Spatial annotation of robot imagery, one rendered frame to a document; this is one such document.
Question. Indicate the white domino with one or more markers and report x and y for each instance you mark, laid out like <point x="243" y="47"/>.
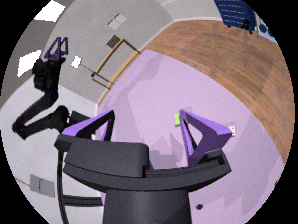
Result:
<point x="233" y="130"/>

